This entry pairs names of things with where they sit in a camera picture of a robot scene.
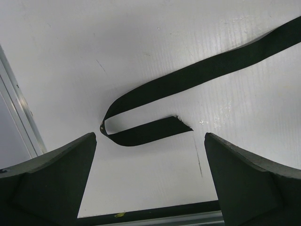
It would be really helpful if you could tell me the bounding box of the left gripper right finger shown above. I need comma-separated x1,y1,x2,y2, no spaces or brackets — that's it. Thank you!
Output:
204,133,301,226

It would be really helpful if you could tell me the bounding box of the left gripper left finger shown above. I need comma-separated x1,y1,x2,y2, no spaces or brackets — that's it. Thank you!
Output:
0,132,97,226

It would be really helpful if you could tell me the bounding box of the left aluminium frame post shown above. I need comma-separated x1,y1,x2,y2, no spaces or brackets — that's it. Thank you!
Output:
0,48,47,158

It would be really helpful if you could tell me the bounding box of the black ribbon with gold print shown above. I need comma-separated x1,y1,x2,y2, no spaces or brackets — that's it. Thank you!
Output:
100,17,301,147

